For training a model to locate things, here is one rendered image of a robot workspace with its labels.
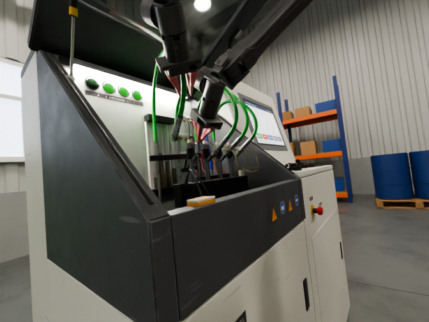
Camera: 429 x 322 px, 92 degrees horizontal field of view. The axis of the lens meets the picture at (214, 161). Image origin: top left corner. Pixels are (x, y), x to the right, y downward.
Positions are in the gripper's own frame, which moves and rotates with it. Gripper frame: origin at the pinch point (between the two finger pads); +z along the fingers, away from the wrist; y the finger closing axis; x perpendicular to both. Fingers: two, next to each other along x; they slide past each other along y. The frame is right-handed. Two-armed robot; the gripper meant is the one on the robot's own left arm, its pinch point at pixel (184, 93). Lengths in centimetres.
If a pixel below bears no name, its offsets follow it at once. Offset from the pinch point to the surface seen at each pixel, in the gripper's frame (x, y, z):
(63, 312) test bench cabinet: 28, 48, 37
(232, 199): 28.9, -0.8, 11.2
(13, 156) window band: -277, 236, 177
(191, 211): 32.6, 8.5, 3.8
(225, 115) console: -32, -24, 34
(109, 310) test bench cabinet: 38.0, 27.5, 16.7
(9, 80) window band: -371, 212, 98
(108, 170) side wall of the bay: 22.2, 19.7, -1.3
